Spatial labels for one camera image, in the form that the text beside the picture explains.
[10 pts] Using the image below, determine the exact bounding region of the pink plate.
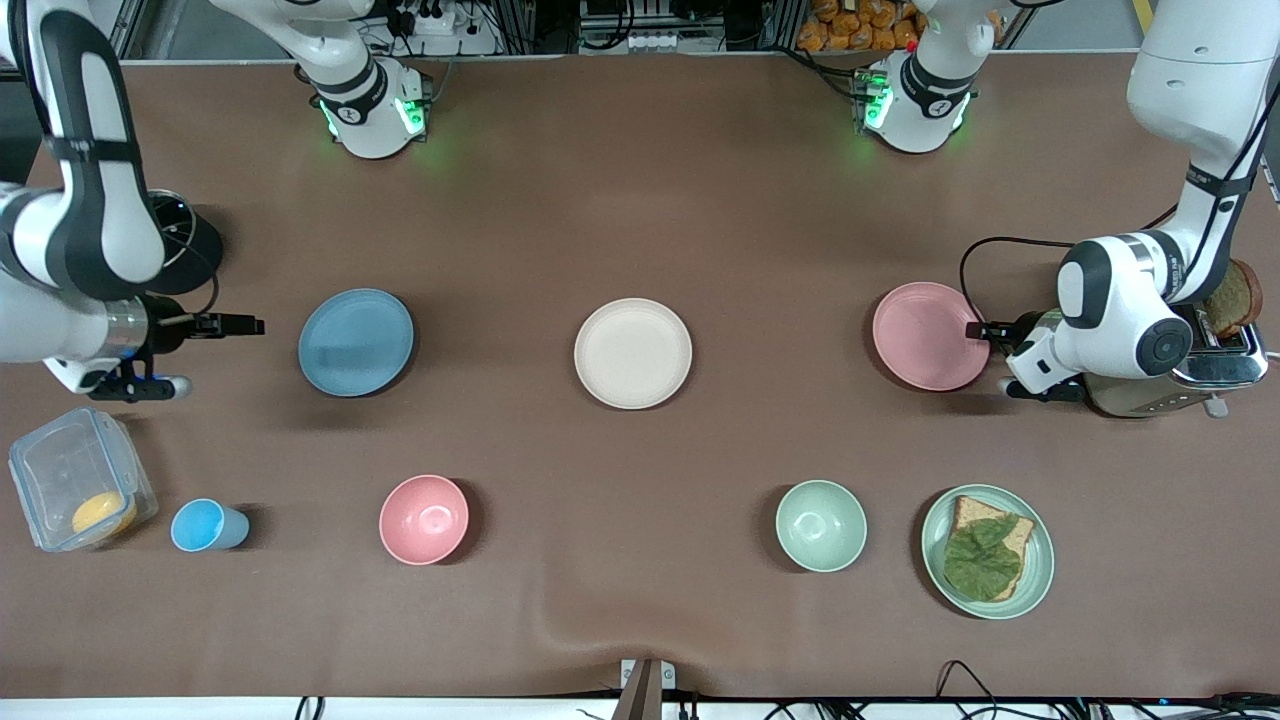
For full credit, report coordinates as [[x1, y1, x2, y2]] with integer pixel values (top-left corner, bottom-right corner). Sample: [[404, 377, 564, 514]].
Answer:
[[872, 282, 991, 392]]

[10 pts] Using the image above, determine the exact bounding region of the blue plate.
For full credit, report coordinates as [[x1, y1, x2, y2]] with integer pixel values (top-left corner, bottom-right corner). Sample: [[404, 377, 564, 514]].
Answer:
[[298, 288, 415, 398]]

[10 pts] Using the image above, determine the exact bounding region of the dark blue pot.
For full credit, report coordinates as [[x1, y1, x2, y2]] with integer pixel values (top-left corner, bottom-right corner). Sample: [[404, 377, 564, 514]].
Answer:
[[145, 188, 225, 297]]

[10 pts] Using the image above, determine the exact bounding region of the clear plastic container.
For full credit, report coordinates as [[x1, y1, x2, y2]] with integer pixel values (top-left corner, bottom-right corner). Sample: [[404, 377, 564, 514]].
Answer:
[[8, 407, 159, 553]]

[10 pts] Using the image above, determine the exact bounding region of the toast slice with crust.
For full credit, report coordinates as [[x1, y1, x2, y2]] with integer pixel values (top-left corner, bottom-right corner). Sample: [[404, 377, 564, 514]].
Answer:
[[948, 496, 1036, 601]]

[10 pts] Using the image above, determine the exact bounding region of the blue cup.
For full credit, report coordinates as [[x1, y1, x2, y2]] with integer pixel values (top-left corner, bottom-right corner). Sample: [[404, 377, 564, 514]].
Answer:
[[170, 498, 251, 553]]

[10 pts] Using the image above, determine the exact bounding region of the silver toaster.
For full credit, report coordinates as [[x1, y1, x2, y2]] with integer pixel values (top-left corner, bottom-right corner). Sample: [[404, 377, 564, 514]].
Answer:
[[1040, 300, 1269, 419]]

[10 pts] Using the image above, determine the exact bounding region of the brown bread slice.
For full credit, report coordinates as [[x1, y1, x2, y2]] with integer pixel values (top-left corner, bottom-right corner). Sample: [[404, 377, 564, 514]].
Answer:
[[1205, 260, 1263, 339]]

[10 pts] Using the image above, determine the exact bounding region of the green plate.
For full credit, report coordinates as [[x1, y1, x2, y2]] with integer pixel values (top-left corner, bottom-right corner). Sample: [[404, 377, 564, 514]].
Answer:
[[921, 484, 1055, 620]]

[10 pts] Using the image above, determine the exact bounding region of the green lettuce leaf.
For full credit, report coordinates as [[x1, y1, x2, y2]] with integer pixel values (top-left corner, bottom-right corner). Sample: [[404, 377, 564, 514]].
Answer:
[[943, 515, 1023, 603]]

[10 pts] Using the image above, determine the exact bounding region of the green bowl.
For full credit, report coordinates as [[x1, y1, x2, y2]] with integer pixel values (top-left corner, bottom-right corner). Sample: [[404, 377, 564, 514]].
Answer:
[[776, 480, 868, 573]]

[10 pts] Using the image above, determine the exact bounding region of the pink bowl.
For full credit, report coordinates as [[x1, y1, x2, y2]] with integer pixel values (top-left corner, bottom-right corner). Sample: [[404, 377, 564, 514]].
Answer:
[[379, 474, 470, 566]]

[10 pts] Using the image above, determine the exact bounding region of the bag of orange buns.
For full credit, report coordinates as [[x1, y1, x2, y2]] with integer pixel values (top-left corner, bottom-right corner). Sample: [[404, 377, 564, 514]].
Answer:
[[797, 0, 1001, 53]]

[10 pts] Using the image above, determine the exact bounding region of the beige plate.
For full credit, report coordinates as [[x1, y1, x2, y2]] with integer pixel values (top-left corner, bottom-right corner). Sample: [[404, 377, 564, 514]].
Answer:
[[574, 298, 693, 410]]

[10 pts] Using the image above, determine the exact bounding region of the brown tablecloth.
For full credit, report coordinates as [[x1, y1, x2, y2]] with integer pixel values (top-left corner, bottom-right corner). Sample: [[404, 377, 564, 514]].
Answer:
[[0, 52, 1280, 701]]

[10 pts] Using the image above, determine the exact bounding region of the black cable loop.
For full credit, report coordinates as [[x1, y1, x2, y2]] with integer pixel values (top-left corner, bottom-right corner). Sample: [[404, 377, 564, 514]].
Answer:
[[935, 660, 1011, 713]]

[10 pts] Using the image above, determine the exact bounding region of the metal table bracket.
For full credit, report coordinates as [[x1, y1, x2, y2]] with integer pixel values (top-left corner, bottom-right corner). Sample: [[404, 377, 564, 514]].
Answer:
[[620, 658, 676, 720]]

